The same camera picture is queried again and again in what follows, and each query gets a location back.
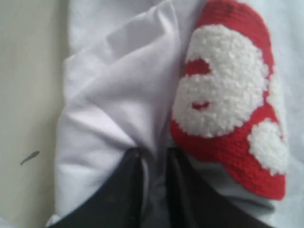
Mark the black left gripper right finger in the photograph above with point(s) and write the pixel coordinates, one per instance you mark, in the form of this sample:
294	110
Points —
205	196

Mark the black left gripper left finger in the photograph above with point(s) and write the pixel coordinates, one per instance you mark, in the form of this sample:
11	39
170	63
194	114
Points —
118	203

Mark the white t-shirt red lettering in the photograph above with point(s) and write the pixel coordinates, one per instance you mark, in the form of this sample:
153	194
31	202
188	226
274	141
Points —
223	80

